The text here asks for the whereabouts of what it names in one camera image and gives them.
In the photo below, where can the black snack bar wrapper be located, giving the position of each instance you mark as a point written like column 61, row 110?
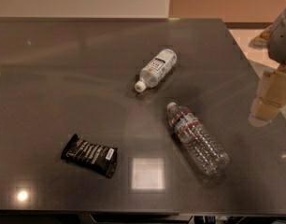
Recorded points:
column 101, row 159

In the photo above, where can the clear red-label water bottle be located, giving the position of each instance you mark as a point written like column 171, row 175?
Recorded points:
column 208, row 155

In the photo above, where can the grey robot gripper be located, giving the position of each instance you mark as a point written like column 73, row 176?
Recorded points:
column 281, row 40

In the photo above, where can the small white-label bottle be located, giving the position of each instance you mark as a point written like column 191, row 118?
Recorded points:
column 156, row 69

